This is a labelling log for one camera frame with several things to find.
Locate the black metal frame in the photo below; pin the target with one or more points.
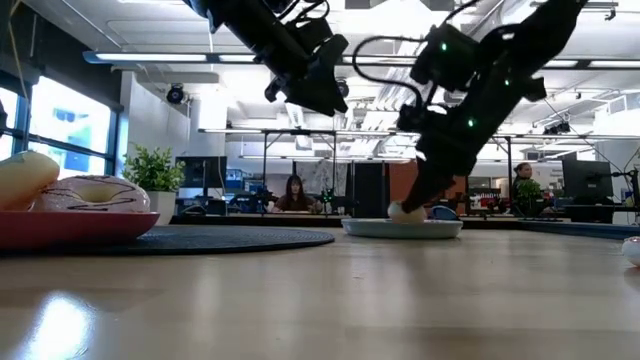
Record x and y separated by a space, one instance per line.
300 134

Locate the small white donut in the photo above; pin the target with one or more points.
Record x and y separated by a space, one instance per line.
632 251

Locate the light blue plate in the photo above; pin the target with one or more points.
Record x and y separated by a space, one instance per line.
400 230

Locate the white plant pot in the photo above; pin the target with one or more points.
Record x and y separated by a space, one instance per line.
164 206

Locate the large black monitor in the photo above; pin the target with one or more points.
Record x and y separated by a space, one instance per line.
587 177

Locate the overhead light bar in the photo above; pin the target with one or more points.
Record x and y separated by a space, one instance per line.
150 57

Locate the green potted plant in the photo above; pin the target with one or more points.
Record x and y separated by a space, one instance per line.
152 170

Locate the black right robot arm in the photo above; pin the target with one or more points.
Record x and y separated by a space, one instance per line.
540 35

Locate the dark blue mat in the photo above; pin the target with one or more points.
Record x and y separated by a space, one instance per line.
585 230

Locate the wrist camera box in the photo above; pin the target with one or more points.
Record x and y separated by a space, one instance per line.
445 57
315 32

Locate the large pink iced donut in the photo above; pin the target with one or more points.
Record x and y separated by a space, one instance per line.
95 195

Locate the black computer monitor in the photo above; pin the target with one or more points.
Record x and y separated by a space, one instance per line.
202 172

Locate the orange curtain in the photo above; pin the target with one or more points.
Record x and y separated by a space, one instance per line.
404 177

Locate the black ceiling spotlight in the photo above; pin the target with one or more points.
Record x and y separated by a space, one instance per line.
175 94
344 89

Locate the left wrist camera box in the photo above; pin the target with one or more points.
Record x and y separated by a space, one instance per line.
315 32

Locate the black curtain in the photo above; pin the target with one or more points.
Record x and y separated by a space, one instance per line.
367 190

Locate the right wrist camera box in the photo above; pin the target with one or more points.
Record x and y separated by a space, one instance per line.
445 57

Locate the small background plant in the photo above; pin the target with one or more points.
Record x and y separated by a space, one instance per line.
530 195

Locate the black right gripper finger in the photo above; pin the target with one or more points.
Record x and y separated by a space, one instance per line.
430 187

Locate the red plate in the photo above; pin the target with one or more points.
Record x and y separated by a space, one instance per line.
70 230

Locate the green iced donut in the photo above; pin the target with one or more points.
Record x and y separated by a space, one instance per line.
405 215

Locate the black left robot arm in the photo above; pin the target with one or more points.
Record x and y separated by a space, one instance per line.
250 27

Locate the person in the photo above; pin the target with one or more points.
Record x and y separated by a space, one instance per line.
295 197
522 175

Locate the round dark woven placemat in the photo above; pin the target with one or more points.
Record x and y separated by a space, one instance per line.
225 240

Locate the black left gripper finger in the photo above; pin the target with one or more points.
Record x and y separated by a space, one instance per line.
325 97

